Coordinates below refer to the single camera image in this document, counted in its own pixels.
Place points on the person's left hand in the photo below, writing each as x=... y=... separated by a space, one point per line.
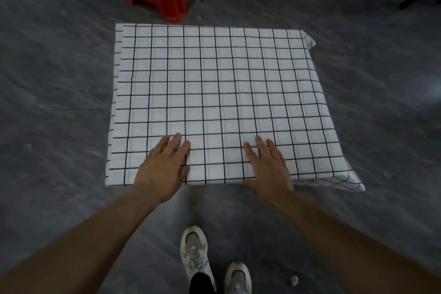
x=162 y=169

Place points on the person's right hand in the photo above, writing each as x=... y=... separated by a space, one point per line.
x=272 y=173

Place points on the person's right forearm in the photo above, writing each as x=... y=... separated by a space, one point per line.
x=351 y=252

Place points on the person's left forearm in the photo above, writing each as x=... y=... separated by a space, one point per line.
x=86 y=249

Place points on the person's left white shoe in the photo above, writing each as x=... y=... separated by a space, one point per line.
x=194 y=252

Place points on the person's white shoe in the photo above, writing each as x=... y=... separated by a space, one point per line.
x=237 y=280
x=194 y=252

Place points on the person's right white shoe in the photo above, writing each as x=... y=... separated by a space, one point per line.
x=237 y=280

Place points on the person's black trousers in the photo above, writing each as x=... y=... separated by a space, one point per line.
x=201 y=285

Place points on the white paper scrap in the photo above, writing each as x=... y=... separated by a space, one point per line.
x=294 y=281

